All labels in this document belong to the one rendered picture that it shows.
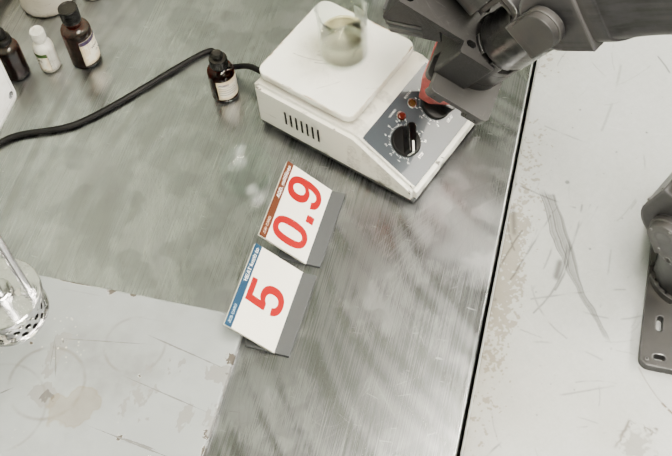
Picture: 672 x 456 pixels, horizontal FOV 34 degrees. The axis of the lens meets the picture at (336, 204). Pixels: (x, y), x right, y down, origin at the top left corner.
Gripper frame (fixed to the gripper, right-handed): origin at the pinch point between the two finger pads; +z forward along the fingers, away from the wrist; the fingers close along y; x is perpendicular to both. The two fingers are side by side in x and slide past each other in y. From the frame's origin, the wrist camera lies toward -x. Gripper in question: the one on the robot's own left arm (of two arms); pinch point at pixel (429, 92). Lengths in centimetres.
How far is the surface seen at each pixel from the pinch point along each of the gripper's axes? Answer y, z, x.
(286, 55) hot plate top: 1.4, 6.0, -13.9
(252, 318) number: 28.1, 4.6, -6.5
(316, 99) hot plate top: 5.7, 2.9, -9.8
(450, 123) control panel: 1.1, 1.4, 3.8
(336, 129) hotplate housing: 7.2, 3.3, -6.6
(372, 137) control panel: 6.8, 1.7, -3.3
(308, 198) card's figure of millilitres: 13.7, 7.1, -5.5
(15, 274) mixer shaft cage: 36.2, -4.6, -28.0
